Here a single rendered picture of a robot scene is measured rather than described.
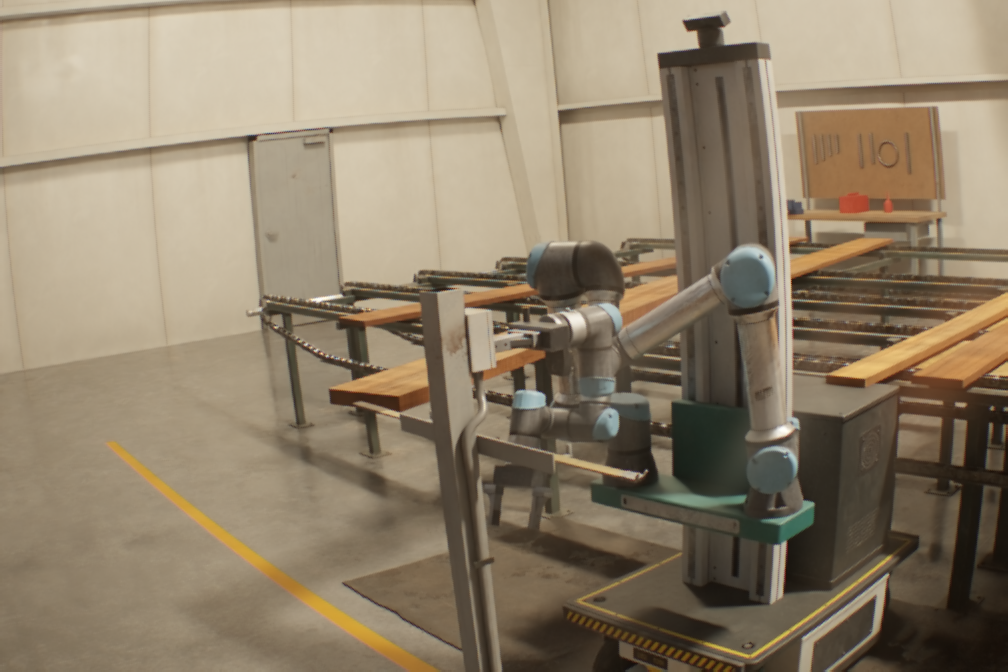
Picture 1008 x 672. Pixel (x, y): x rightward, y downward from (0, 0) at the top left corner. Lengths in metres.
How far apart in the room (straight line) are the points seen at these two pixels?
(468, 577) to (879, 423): 1.25
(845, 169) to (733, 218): 7.43
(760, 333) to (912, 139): 7.48
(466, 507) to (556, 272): 0.75
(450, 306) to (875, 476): 1.39
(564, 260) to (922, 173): 7.20
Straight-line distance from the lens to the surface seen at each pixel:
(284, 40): 11.14
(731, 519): 2.36
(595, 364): 2.15
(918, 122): 9.42
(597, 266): 2.45
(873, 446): 2.72
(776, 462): 2.12
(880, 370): 2.88
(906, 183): 9.53
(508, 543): 4.12
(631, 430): 2.59
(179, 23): 10.68
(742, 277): 2.04
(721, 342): 2.59
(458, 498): 1.97
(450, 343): 1.90
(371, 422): 5.57
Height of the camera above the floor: 1.53
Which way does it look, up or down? 6 degrees down
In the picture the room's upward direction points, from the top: 5 degrees counter-clockwise
